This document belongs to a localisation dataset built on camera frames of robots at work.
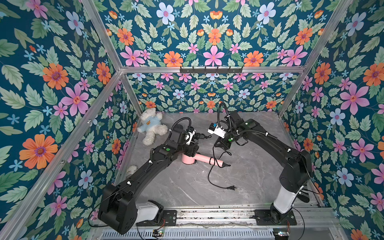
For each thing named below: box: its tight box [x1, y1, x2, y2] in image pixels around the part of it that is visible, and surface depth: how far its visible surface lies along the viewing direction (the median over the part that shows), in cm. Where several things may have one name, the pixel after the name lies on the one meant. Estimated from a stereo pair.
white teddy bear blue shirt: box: [137, 107, 168, 146], surface depth 107 cm
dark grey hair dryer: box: [193, 133, 212, 140], surface depth 105 cm
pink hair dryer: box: [181, 153, 225, 167], surface depth 79 cm
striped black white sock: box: [297, 191, 310, 203], surface depth 82 cm
